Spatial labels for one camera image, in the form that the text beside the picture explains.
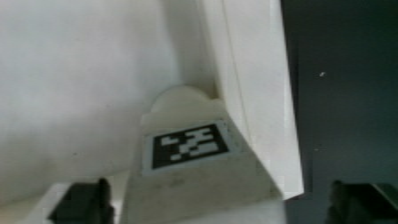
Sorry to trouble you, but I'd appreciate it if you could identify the white leg with tag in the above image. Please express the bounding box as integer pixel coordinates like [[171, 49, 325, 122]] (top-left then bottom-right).
[[121, 86, 286, 224]]

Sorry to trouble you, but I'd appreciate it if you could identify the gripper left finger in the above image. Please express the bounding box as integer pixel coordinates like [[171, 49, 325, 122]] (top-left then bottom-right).
[[48, 178, 116, 224]]

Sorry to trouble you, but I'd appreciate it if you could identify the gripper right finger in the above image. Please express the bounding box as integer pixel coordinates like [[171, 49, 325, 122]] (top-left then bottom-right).
[[325, 181, 398, 224]]

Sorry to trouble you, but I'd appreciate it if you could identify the white square tabletop tray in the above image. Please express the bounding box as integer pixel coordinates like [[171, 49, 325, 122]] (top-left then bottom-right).
[[0, 0, 304, 224]]

